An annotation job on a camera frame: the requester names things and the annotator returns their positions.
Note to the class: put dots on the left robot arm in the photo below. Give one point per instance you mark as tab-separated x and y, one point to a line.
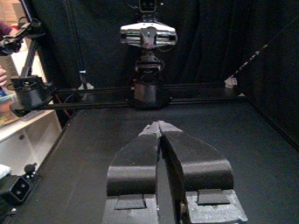
148	92

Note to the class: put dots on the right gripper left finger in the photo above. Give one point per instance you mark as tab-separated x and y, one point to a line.
132	166

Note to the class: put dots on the small black camera box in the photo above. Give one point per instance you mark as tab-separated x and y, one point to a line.
15	189

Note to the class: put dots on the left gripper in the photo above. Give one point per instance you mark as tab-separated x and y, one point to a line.
132	32

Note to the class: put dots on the person's hand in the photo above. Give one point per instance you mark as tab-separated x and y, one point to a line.
1	76

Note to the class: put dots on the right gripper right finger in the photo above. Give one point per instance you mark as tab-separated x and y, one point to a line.
198	169

